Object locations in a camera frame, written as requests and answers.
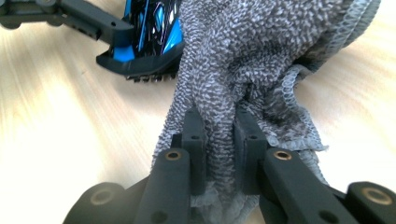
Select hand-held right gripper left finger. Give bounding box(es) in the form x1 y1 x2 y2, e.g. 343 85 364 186
170 106 207 196

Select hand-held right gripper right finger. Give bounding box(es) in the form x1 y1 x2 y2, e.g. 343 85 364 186
233 107 271 196

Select grey cloth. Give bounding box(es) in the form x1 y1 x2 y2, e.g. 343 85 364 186
151 0 382 224

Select blue toy car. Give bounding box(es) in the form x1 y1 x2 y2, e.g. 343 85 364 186
95 0 185 83

